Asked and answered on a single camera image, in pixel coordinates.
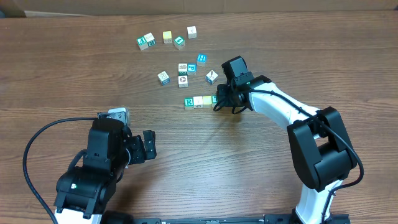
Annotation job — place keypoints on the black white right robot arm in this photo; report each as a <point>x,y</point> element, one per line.
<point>322,153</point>

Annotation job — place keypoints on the yellow top wooden block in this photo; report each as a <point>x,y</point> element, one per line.
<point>167,37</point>

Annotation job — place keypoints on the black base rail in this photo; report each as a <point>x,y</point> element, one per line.
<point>211,221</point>

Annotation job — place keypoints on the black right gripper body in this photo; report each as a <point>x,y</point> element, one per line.
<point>226,96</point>

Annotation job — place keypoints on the wooden block green 2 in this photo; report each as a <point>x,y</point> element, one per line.
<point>150,39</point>

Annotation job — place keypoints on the white 7 wooden block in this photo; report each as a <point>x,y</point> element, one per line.
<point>198,101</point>

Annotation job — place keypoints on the wooden block brain picture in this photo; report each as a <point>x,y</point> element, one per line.
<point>182,69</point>

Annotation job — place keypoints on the green R wooden block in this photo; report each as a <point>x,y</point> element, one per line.
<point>188,102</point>

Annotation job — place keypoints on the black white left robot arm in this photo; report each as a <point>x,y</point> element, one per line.
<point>91,179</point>

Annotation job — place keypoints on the blue H wooden block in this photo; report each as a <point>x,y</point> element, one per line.
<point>201,60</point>

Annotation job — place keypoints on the green J wooden block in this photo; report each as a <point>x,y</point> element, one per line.
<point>142,43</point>

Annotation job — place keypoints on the plain white wooden block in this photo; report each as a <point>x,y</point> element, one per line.
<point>192,32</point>

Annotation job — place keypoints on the green A wooden block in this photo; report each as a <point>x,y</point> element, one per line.
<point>179,42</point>

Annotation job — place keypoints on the white block blue side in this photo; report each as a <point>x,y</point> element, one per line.
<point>211,77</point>

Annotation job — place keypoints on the yellow I wooden block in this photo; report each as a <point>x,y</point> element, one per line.
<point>207,101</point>

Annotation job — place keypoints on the white block round picture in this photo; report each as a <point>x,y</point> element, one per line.
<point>183,81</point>

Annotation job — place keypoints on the blue P wooden block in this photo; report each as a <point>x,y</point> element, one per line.
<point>191,69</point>

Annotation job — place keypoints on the green 7 wooden block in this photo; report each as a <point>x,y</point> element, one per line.
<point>214,100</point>

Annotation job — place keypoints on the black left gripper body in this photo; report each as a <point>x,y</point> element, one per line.
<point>134,147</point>

